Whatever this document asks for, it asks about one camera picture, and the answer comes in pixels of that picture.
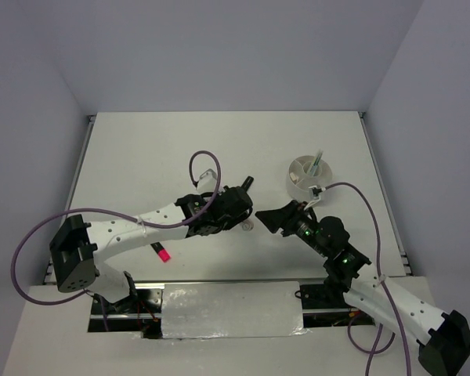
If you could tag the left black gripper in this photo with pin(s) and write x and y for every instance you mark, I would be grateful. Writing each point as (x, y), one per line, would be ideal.
(232, 222)

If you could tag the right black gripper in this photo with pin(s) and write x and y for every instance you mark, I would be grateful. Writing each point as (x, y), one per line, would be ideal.
(278, 218)

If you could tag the silver green pen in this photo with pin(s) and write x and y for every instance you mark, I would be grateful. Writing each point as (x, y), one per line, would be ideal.
(316, 162)

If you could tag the pink black highlighter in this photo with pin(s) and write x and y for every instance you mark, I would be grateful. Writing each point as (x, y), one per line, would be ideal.
(161, 252)

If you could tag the blue black highlighter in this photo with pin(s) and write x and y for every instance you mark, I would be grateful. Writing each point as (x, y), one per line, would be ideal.
(247, 183)

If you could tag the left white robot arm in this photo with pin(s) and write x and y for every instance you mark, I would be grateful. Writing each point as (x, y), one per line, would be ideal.
(80, 250)

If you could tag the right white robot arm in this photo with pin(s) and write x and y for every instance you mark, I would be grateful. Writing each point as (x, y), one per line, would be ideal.
(443, 338)

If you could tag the white round divided container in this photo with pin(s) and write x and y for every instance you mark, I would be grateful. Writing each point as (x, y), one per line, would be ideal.
(300, 166)

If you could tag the silver foil cover plate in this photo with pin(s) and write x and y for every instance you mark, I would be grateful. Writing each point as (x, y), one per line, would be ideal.
(231, 310)

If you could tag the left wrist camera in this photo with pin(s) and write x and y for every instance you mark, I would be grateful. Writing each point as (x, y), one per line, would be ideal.
(207, 182)

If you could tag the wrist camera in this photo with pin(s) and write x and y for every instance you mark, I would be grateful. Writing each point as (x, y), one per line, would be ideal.
(315, 195)
(207, 182)

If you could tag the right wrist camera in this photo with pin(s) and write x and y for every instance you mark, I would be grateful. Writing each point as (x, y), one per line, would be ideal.
(315, 195)

